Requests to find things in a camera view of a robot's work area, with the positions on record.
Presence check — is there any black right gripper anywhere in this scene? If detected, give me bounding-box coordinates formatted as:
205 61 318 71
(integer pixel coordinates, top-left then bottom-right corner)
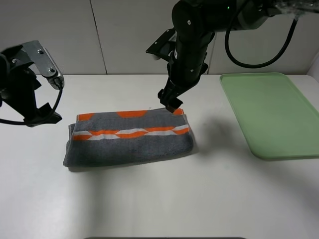
158 27 215 113

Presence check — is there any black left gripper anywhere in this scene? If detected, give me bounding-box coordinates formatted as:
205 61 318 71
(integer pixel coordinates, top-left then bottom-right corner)
0 46 62 127

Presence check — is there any grey towel with orange patches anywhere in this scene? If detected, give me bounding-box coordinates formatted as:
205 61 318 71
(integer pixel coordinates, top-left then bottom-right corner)
63 108 195 169

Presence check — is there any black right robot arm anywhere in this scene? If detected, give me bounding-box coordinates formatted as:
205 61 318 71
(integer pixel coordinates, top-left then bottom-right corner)
146 0 319 113

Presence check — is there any light green plastic tray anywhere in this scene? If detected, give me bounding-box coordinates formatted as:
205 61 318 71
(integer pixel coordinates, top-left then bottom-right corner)
220 73 319 160

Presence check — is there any black left camera cable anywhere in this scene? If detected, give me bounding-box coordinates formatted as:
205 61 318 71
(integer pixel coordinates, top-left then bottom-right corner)
0 79 64 126

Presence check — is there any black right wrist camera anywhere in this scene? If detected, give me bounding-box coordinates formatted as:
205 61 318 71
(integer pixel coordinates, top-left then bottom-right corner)
146 28 176 62

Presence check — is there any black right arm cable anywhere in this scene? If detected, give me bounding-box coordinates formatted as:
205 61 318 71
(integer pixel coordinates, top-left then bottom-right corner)
224 14 300 68

